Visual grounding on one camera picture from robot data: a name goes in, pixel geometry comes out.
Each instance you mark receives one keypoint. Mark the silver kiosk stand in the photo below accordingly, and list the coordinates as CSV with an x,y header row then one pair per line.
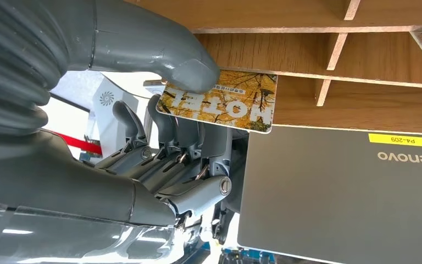
x,y
105,116

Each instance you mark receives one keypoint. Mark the grey laptop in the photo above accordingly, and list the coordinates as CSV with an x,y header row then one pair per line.
x,y
342,204

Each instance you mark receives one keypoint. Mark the wooden card organizer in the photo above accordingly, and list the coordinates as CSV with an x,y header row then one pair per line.
x,y
360,109

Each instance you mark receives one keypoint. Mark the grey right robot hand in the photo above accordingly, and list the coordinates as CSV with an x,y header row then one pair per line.
x,y
69,189

